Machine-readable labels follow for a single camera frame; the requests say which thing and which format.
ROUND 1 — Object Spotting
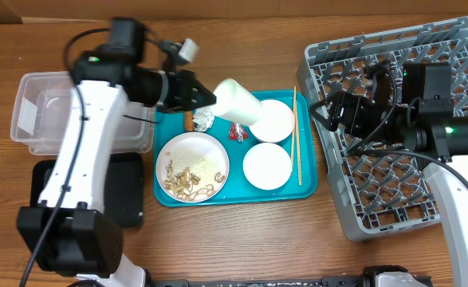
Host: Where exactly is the white plastic cup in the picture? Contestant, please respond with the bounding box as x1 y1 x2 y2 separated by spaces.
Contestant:
210 78 262 126

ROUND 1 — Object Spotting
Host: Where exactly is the red snack wrapper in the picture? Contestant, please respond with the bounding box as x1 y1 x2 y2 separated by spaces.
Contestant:
228 123 248 143

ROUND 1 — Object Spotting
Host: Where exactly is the pink bowl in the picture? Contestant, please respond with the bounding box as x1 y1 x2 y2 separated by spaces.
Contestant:
250 100 294 144

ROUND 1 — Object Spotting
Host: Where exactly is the white bowl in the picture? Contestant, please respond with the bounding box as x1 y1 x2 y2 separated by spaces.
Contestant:
242 143 292 191

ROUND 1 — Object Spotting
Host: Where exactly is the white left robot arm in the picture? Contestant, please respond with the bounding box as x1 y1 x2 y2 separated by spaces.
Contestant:
17 18 216 286

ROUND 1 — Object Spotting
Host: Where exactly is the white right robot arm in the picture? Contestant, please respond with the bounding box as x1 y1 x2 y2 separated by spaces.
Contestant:
309 61 468 286

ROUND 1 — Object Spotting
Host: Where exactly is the grey dishwasher rack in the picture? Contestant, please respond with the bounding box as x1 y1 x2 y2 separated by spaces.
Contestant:
297 16 468 242

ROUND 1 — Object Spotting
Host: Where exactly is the crumpled foil ball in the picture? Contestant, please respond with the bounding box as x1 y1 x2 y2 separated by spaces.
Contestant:
192 107 215 132

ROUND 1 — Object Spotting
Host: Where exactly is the orange carrot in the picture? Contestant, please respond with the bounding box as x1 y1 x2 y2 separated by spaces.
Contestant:
184 111 195 132

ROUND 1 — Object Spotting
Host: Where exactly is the teal plastic tray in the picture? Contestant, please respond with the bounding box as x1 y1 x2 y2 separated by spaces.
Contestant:
154 89 319 207

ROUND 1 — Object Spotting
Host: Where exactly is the white plate with food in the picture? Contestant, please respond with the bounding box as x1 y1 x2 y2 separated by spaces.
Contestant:
155 132 230 204

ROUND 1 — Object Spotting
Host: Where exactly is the black tray bin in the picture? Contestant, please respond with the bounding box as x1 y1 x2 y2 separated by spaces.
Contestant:
29 152 144 228

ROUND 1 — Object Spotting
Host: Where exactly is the clear plastic bin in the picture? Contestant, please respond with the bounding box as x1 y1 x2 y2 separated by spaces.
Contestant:
10 72 155 155

